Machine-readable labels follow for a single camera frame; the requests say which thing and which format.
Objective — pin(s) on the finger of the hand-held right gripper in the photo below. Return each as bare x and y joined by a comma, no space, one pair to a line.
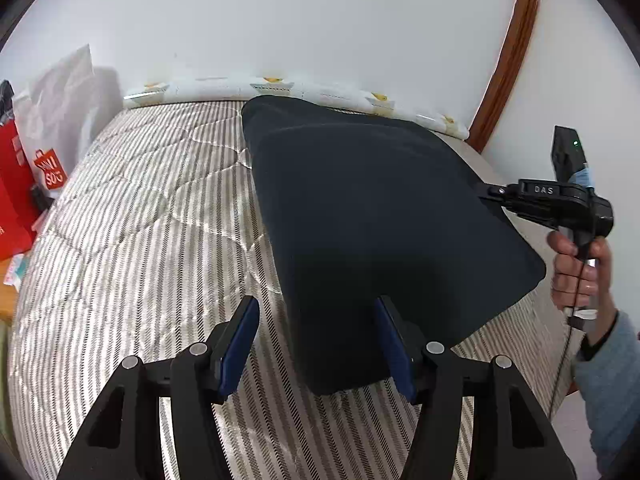
497,194

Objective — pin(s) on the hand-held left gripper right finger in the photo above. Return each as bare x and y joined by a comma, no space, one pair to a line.
395,355

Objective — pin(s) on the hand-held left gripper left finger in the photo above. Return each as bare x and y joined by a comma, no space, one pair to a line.
240,347

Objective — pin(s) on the black shirt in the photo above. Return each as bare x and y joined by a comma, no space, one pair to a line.
375,210

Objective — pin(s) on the person's right forearm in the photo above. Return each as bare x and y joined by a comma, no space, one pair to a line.
612,390

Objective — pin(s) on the person's right hand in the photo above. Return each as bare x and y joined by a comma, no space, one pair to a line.
565,270

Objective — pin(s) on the striped bed mattress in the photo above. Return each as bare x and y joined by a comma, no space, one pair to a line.
150,210

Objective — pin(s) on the white patterned pillow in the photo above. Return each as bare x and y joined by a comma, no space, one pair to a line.
320,91

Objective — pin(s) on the small white teal box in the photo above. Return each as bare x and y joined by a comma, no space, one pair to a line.
15,269

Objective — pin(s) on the red paper bag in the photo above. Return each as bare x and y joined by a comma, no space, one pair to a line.
12,195

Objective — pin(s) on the white shopping bag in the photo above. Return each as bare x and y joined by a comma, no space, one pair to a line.
60,110

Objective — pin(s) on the dark object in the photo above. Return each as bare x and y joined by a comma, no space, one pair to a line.
5,102

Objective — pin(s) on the brown wooden door frame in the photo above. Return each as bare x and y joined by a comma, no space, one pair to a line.
520,35

